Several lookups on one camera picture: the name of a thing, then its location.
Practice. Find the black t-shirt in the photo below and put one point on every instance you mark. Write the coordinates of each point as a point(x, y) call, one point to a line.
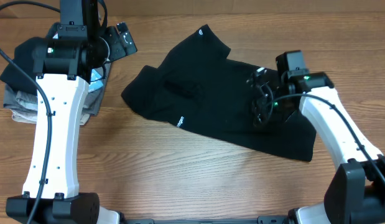
point(199, 89)

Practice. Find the folded light blue garment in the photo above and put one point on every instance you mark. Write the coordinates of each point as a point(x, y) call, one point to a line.
point(73, 61)

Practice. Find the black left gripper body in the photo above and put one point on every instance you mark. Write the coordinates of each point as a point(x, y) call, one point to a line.
point(116, 48)

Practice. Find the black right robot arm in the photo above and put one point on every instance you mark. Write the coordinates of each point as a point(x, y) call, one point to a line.
point(357, 191)

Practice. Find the folded grey garment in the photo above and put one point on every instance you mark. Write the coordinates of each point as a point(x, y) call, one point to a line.
point(20, 100)

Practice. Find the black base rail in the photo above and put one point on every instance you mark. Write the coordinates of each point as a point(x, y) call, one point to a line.
point(204, 221)

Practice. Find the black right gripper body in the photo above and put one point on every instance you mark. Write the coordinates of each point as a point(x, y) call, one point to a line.
point(268, 108)

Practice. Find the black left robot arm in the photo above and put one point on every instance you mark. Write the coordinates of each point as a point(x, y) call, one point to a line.
point(51, 193)

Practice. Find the folded beige garment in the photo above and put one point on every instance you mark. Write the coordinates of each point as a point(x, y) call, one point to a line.
point(30, 117)

